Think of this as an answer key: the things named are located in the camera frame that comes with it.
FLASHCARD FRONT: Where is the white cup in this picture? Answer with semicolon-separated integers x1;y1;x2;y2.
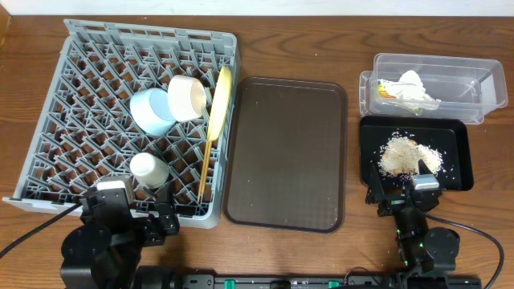
129;153;169;189

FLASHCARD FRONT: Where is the wooden chopstick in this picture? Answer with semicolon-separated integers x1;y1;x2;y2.
199;140;213;200
196;140;210;204

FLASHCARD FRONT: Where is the white paper waste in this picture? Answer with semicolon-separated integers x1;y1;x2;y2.
377;70;441;115

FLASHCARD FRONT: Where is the light blue bowl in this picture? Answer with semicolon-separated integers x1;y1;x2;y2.
129;88;177;136

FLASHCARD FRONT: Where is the yellow round plate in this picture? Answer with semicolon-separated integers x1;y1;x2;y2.
207;67;232;141

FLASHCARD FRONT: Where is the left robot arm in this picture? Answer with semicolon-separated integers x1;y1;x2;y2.
60;179;182;289

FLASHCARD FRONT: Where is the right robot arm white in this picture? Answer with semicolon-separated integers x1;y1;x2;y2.
365;160;460;288

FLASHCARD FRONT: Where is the clear plastic waste bin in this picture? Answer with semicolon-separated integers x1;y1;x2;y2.
359;53;508;124

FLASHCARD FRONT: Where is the pile of rice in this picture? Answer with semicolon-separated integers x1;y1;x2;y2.
377;132;446;181

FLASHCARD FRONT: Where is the black rectangular tray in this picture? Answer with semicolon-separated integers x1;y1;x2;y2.
359;116;474;191

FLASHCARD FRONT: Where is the dark brown serving tray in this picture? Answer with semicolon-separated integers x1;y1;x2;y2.
222;77;348;234

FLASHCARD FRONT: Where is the grey plastic dish rack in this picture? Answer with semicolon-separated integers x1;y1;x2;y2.
6;19;240;229

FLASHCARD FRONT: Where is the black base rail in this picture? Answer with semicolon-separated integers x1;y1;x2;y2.
129;266;482;289

